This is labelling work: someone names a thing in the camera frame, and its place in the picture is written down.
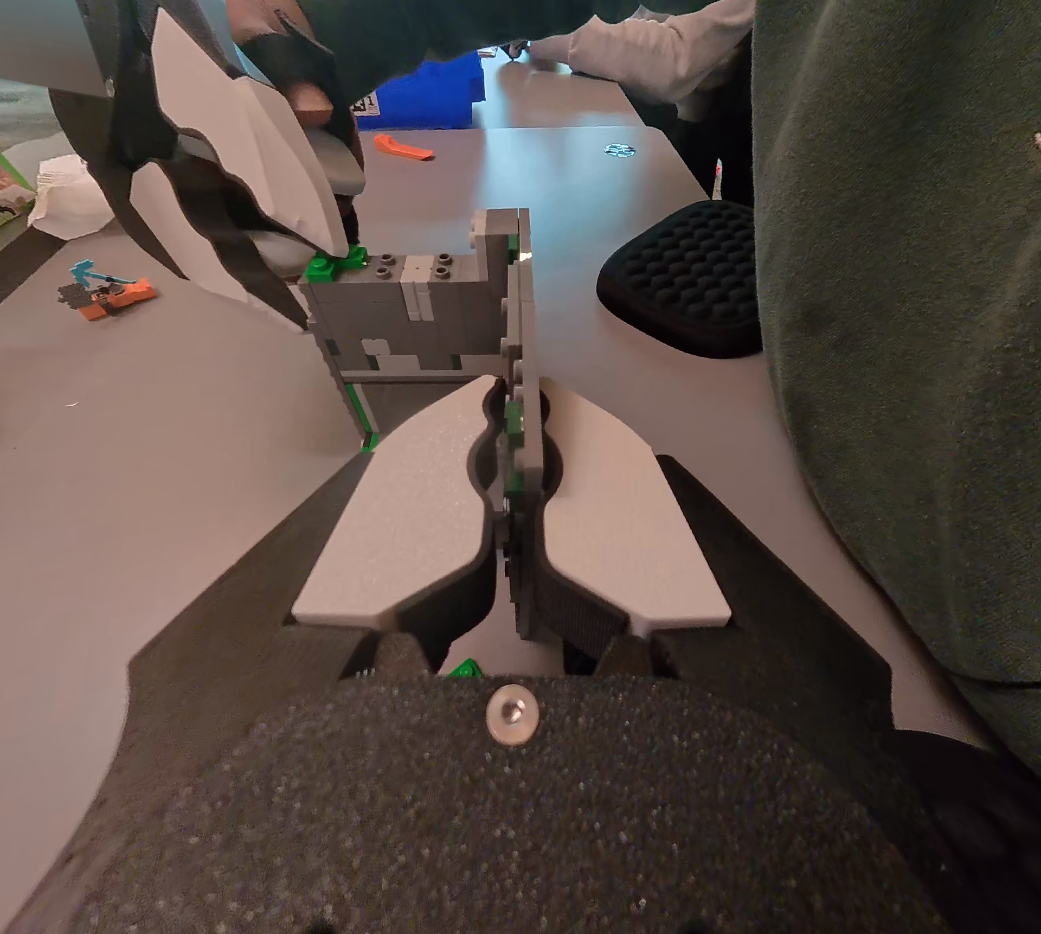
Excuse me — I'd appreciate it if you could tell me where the white paper bag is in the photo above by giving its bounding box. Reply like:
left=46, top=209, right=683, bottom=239
left=27, top=155, right=115, bottom=242

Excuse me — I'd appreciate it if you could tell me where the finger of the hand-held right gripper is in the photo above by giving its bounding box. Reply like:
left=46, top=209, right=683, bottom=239
left=128, top=158, right=317, bottom=333
left=150, top=5, right=352, bottom=257

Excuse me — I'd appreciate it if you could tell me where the another person's forearm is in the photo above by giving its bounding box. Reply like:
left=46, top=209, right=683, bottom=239
left=508, top=0, right=757, bottom=123

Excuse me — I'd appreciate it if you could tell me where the green toy brick set box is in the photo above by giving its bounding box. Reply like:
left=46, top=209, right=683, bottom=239
left=0, top=153, right=37, bottom=227

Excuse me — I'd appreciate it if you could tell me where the black mesh chair armrest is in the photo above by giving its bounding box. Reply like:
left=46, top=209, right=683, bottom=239
left=596, top=199, right=766, bottom=360

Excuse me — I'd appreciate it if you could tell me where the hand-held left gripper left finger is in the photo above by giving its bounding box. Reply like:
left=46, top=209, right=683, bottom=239
left=291, top=374, right=499, bottom=675

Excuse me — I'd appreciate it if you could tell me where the green corner brick plate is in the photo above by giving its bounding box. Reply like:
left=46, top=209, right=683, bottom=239
left=303, top=246, right=369, bottom=286

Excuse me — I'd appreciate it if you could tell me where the blue plastic bin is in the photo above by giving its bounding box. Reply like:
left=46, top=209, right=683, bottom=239
left=358, top=51, right=486, bottom=131

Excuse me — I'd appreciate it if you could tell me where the grey brick build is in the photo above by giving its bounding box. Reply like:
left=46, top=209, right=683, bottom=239
left=297, top=206, right=548, bottom=642

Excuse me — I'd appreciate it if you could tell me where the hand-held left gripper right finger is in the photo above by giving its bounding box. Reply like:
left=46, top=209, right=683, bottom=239
left=532, top=378, right=733, bottom=662

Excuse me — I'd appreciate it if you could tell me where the small orange brick figure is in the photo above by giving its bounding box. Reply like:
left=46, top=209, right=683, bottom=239
left=57, top=259, right=157, bottom=322

